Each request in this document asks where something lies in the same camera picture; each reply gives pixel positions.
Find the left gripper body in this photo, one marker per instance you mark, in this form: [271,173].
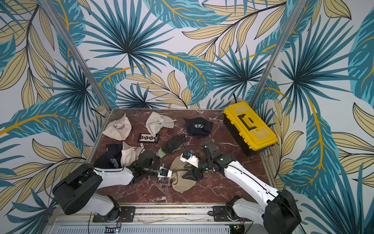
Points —
[160,180]

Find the tan khaki cap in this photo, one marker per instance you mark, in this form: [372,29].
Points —
[179,169]

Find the cream Colorado cap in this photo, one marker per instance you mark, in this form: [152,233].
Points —
[130,154]

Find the white perforated cap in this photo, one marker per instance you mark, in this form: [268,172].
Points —
[156,122]

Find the navy black cap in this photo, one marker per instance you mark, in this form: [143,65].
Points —
[111,159]

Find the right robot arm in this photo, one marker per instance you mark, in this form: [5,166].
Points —
[277,210]

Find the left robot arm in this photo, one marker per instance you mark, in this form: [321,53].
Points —
[78,190]

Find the green black cap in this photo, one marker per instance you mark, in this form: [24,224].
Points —
[172,145]

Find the black charger board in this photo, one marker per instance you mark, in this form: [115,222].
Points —
[148,138]

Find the yellow black toolbox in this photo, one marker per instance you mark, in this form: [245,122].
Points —
[251,133]

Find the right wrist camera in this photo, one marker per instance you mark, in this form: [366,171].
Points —
[190,158]

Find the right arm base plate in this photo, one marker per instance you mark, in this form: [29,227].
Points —
[225,214]

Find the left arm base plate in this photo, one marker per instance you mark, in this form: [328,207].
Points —
[123,214]

